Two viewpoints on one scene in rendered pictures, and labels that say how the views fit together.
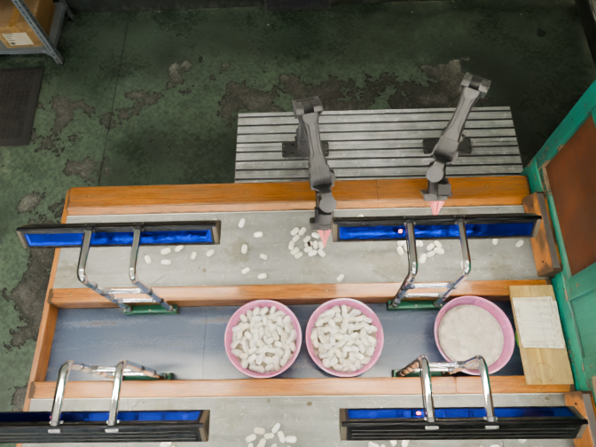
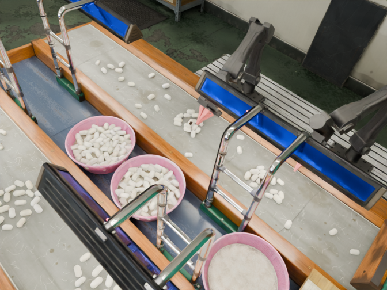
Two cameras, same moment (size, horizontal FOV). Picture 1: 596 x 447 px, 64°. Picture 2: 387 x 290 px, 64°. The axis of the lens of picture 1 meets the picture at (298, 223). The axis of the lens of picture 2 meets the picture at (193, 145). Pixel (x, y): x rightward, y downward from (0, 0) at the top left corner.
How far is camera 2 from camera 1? 0.92 m
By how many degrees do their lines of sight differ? 23
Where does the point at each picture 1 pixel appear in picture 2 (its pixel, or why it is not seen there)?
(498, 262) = (321, 249)
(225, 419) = (23, 161)
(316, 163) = (235, 57)
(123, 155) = not seen: hidden behind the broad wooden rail
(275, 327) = (116, 145)
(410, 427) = (86, 216)
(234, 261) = (138, 98)
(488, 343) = not seen: outside the picture
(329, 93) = not seen: hidden behind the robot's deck
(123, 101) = (186, 50)
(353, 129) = (289, 104)
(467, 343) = (234, 279)
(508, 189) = (378, 208)
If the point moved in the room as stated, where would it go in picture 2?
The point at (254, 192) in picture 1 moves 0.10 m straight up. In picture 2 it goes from (190, 77) to (193, 60)
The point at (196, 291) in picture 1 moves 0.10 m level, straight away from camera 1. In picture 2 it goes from (99, 91) to (103, 77)
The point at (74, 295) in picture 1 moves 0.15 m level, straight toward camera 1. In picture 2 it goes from (44, 47) to (46, 64)
